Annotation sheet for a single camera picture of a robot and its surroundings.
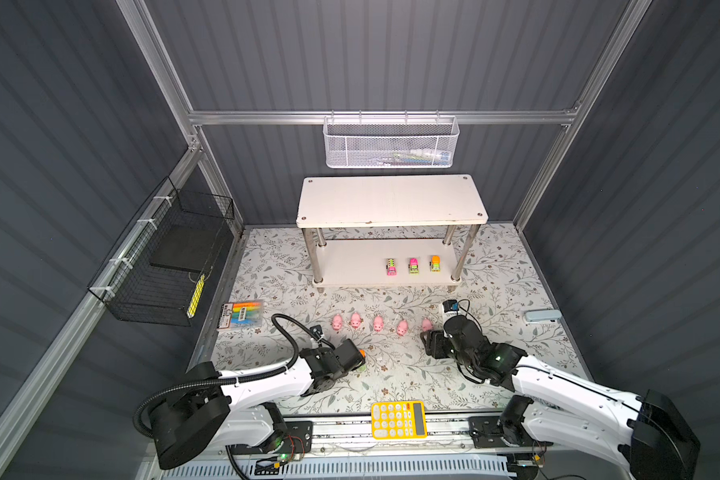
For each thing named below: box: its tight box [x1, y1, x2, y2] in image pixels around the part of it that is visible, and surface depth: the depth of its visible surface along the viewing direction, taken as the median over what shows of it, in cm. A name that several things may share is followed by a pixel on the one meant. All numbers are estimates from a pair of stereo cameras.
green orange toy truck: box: [431, 255, 441, 272], surface depth 101 cm
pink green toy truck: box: [387, 258, 397, 276], surface depth 100 cm
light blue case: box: [525, 309, 562, 322], surface depth 94 cm
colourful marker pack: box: [217, 300, 263, 330], surface depth 96 cm
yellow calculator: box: [371, 401, 427, 440], surface depth 77 cm
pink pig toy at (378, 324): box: [373, 315, 385, 332], surface depth 95 cm
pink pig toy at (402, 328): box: [397, 320, 409, 337], surface depth 93 cm
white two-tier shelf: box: [296, 174, 488, 293], surface depth 98 cm
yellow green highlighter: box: [186, 274, 205, 319], surface depth 69 cm
